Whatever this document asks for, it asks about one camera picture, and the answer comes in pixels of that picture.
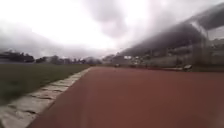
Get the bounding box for red running track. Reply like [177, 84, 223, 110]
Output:
[27, 65, 224, 128]

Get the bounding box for grandstand with roof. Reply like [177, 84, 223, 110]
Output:
[112, 2, 224, 70]

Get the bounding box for grass field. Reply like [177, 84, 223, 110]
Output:
[0, 63, 91, 107]

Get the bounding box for pale stone kerb strip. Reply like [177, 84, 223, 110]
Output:
[0, 66, 93, 128]

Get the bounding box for row of trees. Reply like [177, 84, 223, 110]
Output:
[0, 50, 103, 66]

